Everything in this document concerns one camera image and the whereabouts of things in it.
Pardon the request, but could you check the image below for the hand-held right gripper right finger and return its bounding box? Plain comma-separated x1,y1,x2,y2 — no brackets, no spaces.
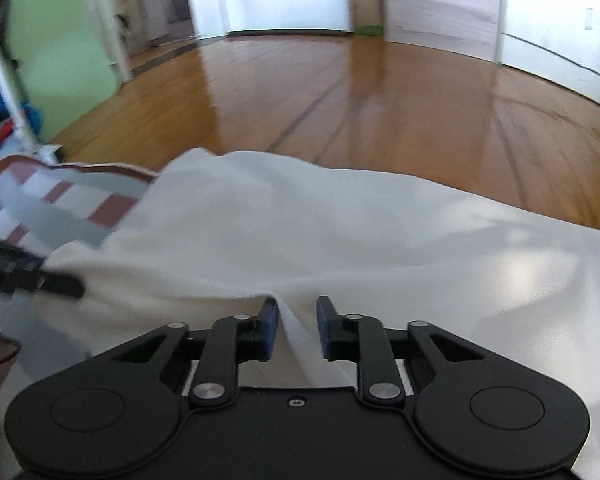
316,296,486,406

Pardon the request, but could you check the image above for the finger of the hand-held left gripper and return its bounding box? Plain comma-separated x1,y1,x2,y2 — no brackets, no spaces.
0,238,46,272
10,269,86,302

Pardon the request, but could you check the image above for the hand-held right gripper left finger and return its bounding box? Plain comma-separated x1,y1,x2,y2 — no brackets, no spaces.
111,297,281,408

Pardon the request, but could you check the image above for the white garment with green monster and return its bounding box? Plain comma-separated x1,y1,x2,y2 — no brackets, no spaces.
45,147,600,480

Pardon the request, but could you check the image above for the blue cloth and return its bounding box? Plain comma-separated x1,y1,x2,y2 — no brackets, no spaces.
0,95,45,143

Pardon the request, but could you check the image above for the white pole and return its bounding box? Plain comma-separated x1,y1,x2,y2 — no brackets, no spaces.
0,0,63,161

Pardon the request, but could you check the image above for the green panel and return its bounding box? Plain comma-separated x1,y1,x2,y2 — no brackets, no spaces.
5,0,120,142

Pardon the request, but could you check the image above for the small cardboard box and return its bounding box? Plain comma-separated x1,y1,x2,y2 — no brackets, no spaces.
349,0,386,37

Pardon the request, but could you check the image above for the pale wood-grain wardrobe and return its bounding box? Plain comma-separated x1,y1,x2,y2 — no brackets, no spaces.
383,0,503,63

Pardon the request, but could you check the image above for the white drawer cabinet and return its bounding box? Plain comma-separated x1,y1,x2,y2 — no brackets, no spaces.
497,0,600,113

